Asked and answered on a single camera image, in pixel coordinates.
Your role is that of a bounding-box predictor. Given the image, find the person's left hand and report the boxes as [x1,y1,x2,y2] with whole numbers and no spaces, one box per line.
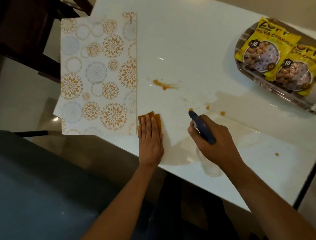
[137,114,164,169]

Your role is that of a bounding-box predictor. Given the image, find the person's right forearm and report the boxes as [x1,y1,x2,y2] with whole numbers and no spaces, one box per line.
[221,159,316,240]

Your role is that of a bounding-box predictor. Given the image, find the yellow snack packet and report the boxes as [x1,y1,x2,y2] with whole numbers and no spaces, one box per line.
[274,43,316,96]
[235,17,302,82]

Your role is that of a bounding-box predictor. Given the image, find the person's dark trousers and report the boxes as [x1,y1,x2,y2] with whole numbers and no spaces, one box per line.
[144,173,269,240]

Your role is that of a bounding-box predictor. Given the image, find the orange cleaning cloth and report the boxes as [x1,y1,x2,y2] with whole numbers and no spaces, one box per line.
[138,111,162,135]

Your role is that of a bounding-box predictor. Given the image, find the person's right hand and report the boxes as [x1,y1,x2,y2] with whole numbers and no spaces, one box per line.
[187,114,243,171]

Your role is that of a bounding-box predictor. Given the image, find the dark grey chair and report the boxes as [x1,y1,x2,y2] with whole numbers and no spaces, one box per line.
[0,130,153,240]

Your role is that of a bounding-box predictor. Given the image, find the floral patterned placemat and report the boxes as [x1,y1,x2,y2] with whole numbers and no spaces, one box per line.
[53,12,138,136]

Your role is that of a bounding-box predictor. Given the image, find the dark wooden chair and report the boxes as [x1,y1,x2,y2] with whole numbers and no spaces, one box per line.
[0,0,94,84]

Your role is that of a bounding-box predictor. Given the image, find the clear plastic tray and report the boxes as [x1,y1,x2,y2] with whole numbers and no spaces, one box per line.
[234,17,316,112]

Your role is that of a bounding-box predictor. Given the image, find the person's left forearm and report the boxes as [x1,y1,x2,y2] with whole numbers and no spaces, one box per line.
[81,164,160,240]

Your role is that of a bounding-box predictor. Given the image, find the orange sauce smear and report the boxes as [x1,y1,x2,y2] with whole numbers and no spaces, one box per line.
[148,79,180,91]

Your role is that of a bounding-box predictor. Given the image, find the clear spray bottle blue nozzle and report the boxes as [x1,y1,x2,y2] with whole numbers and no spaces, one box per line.
[188,110,224,178]

